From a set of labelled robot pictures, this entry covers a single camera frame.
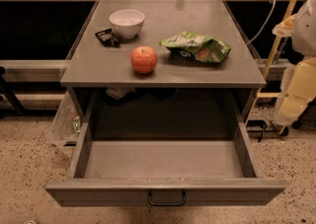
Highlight black snack packet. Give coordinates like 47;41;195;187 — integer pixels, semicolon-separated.
95;29;119;47

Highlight grey top drawer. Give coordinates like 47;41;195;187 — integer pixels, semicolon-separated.
45;89;284;207

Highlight red apple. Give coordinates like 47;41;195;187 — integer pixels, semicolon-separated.
130;46;158;74

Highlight white ceramic bowl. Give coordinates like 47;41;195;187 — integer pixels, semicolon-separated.
109;9;145;38

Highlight yellow metal frame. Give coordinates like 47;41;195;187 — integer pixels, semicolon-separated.
245;0;297;126

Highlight green chip bag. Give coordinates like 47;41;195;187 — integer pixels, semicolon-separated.
160;31;231;63

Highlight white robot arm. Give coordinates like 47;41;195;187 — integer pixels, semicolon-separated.
273;0;316;125

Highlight white cable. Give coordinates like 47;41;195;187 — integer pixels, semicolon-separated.
246;0;277;46

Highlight black drawer handle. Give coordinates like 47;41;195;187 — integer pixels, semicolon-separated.
148;191;187;207

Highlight clear plastic bag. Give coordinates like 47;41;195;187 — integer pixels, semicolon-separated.
47;93;81;157

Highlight grey drawer cabinet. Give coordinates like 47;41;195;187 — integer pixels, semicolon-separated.
60;0;267;143

